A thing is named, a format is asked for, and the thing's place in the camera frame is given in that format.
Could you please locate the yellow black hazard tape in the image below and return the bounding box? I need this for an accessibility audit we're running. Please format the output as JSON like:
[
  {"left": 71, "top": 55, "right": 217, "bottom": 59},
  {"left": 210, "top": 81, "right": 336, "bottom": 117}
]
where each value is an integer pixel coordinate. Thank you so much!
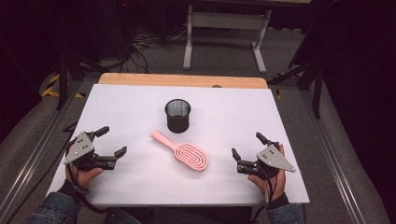
[{"left": 40, "top": 73, "right": 86, "bottom": 99}]

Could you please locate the pink hairbrush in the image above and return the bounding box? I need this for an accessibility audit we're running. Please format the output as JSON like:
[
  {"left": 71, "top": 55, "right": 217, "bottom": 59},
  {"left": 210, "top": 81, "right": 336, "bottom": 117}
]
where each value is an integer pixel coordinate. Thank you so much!
[{"left": 150, "top": 129, "right": 209, "bottom": 173}]

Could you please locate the bundle of floor cables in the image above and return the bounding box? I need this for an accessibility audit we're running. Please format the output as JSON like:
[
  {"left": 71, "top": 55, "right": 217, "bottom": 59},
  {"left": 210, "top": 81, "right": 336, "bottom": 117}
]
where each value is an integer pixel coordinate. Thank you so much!
[{"left": 116, "top": 26, "right": 190, "bottom": 75}]

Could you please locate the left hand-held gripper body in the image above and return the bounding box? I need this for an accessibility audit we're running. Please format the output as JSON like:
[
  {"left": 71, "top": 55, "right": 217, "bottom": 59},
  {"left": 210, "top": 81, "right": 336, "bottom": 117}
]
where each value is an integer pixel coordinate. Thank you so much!
[{"left": 63, "top": 131, "right": 119, "bottom": 172}]

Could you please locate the white metal stand frame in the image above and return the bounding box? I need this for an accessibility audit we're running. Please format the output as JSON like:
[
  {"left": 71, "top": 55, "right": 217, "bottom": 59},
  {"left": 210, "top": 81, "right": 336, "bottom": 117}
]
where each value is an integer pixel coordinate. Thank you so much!
[{"left": 182, "top": 4, "right": 273, "bottom": 75}]

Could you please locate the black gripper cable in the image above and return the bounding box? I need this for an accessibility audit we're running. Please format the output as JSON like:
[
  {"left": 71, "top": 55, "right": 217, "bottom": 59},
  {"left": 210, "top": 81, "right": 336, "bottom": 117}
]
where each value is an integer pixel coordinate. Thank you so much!
[
  {"left": 64, "top": 162, "right": 109, "bottom": 215},
  {"left": 251, "top": 174, "right": 278, "bottom": 224}
]

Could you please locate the wooden table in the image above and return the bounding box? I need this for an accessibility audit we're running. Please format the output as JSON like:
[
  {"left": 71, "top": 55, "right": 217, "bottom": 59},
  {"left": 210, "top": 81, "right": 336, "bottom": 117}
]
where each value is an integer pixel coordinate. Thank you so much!
[{"left": 98, "top": 72, "right": 269, "bottom": 90}]

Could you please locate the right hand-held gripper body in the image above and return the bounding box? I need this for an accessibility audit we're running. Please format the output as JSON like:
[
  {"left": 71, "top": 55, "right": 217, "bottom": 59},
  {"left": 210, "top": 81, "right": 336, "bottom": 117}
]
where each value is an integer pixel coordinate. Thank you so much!
[{"left": 236, "top": 141, "right": 296, "bottom": 180}]

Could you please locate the person's left hand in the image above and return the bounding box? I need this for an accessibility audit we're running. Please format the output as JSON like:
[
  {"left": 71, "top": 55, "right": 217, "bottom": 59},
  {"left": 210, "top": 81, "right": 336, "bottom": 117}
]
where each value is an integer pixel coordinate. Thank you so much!
[{"left": 64, "top": 139, "right": 105, "bottom": 191}]

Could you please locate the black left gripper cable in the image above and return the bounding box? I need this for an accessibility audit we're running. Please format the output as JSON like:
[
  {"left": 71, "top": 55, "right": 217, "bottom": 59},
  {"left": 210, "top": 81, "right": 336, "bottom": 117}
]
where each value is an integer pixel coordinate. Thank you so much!
[{"left": 64, "top": 162, "right": 109, "bottom": 215}]

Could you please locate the black mesh pen holder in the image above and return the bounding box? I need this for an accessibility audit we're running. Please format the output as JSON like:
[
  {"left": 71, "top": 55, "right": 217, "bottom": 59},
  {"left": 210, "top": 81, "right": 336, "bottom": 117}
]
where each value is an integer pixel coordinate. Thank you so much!
[{"left": 164, "top": 98, "right": 191, "bottom": 134}]

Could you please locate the person's right hand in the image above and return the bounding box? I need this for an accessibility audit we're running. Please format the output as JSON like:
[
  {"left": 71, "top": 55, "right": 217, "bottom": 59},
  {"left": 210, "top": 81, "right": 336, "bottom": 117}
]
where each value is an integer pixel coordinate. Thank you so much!
[{"left": 247, "top": 143, "right": 288, "bottom": 203}]

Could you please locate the person's dark clothing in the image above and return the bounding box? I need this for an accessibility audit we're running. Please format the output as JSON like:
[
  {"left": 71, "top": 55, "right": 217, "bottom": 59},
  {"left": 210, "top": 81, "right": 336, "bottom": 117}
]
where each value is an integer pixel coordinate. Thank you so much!
[{"left": 102, "top": 205, "right": 254, "bottom": 224}]

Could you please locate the black tripod stand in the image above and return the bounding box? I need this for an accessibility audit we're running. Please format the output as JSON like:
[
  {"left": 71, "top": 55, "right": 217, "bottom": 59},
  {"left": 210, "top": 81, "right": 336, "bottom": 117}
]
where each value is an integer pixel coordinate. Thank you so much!
[
  {"left": 266, "top": 52, "right": 325, "bottom": 119},
  {"left": 49, "top": 0, "right": 108, "bottom": 111}
]

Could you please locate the aluminium rail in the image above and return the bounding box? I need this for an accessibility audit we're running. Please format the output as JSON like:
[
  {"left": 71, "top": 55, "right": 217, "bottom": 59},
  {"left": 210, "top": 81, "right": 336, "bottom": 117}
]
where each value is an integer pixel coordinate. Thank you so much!
[
  {"left": 299, "top": 89, "right": 369, "bottom": 224},
  {"left": 0, "top": 79, "right": 84, "bottom": 224}
]

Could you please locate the white board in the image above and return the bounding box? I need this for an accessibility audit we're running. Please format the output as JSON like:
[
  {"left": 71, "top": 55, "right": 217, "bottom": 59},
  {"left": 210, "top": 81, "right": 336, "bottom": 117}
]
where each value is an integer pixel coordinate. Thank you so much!
[{"left": 46, "top": 83, "right": 311, "bottom": 207}]

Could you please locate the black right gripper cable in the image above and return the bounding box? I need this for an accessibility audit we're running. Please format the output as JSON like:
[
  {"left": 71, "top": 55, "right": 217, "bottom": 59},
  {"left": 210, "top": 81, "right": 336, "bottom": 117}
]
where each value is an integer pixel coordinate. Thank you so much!
[{"left": 251, "top": 174, "right": 278, "bottom": 224}]

